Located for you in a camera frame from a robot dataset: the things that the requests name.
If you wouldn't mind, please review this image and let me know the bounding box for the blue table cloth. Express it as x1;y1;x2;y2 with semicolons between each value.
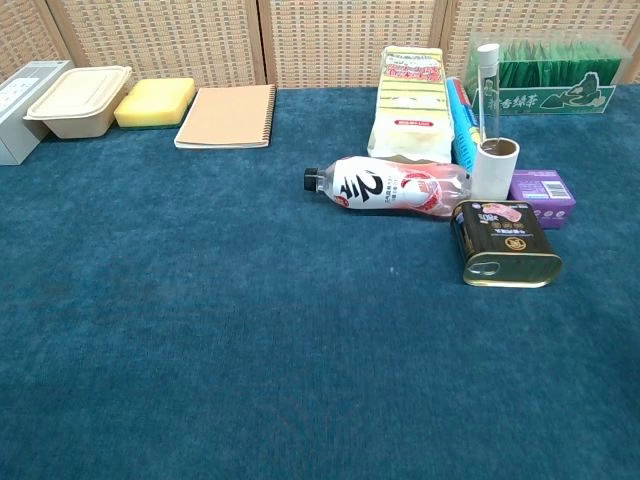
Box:
0;84;640;480

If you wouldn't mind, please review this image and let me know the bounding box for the kraft spiral notebook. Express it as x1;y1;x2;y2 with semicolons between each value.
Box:
173;83;278;150

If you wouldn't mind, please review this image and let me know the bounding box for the clear pink drink bottle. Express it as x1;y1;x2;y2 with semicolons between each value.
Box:
303;155;474;222

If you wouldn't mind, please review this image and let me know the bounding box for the clear test tube white cap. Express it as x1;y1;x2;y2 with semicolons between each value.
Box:
475;43;502;144

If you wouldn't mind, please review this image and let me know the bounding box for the grey power strip box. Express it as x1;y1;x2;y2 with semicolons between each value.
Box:
0;60;75;166

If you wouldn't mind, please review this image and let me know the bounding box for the yellow snack package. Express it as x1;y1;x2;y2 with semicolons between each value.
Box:
366;45;454;165

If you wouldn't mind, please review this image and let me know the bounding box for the black gold meat can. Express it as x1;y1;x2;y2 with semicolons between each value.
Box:
449;199;564;290

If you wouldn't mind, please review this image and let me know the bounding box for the blue cylindrical tube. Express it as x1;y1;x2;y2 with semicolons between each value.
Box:
446;76;489;174

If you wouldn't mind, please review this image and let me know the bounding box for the small purple box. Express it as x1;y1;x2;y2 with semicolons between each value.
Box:
508;169;577;230

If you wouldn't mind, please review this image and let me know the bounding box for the yellow sponge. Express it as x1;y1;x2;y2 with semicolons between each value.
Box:
130;77;197;109
113;92;187;131

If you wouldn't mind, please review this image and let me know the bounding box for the white paper roll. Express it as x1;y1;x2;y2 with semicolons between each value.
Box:
470;138;521;202

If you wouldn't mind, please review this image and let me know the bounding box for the beige lidded food container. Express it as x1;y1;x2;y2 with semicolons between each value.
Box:
22;65;134;140

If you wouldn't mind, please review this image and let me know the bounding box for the clear green tea box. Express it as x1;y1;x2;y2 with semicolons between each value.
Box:
463;30;634;117

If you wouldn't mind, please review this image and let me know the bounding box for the woven folding screen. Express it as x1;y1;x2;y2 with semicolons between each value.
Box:
0;0;640;90

